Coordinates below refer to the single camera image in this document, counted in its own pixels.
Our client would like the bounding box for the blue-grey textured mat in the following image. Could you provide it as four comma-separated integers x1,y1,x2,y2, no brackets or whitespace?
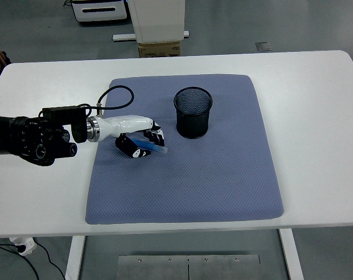
85,74,285,225

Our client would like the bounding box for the white table leg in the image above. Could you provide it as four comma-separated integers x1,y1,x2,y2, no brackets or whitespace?
278,228,305,280
64,235,86,280

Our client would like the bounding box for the person's leg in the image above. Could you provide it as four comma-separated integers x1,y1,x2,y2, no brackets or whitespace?
0,37,13,81

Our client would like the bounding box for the grey metal plate with screws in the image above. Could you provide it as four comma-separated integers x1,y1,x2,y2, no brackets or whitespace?
116,254,262,280

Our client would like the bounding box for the grey floor socket cover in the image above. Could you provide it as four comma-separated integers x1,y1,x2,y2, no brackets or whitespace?
255,41,272,53

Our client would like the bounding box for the brown cardboard box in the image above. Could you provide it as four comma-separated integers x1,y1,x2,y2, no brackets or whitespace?
138,41,182,58

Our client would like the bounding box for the white power strip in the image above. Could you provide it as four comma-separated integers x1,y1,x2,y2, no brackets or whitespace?
9,236,38,257

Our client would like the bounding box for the white upright panel stand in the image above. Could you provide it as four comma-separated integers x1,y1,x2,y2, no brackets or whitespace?
112,0,190,44

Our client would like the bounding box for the black mesh pen holder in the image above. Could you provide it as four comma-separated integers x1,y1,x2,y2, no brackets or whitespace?
173,86,214,139

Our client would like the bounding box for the blue marker with clear cap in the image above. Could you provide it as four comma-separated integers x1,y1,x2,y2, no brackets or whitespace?
130,138,170,155

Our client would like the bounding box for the black power cable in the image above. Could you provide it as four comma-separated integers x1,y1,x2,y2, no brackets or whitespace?
0,237,67,280

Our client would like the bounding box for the white cabinet with dark slot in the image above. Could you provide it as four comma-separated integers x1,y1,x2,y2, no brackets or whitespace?
71,0,130,23

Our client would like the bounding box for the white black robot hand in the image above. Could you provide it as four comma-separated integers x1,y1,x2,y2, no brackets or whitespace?
92,114,166,159

